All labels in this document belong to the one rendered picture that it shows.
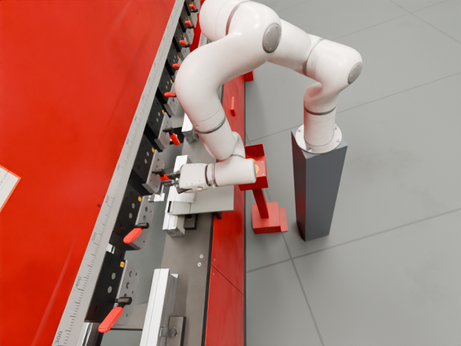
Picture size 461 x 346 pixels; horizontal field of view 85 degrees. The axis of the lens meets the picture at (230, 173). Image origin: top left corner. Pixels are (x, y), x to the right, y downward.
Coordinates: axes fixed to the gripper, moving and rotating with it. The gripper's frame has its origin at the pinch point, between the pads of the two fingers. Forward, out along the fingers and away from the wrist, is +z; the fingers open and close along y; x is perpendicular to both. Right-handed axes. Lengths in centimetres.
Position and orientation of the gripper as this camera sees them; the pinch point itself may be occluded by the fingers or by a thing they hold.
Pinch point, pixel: (169, 180)
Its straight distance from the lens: 95.0
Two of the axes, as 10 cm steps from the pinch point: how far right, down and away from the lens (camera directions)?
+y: 0.3, -8.2, 5.7
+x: -2.3, -5.6, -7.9
